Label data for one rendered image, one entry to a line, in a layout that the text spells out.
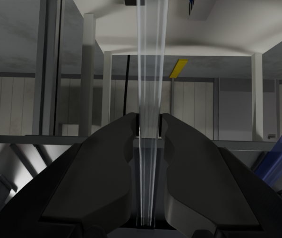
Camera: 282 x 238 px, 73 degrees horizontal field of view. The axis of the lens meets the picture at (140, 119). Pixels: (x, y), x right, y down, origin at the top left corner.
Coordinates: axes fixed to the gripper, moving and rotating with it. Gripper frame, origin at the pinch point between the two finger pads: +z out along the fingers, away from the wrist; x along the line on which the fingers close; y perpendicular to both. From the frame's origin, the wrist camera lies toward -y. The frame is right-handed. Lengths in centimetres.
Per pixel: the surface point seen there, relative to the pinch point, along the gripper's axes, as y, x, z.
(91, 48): 3, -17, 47
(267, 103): 128, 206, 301
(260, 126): 35, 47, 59
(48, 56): 2.2, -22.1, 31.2
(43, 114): 13.4, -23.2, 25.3
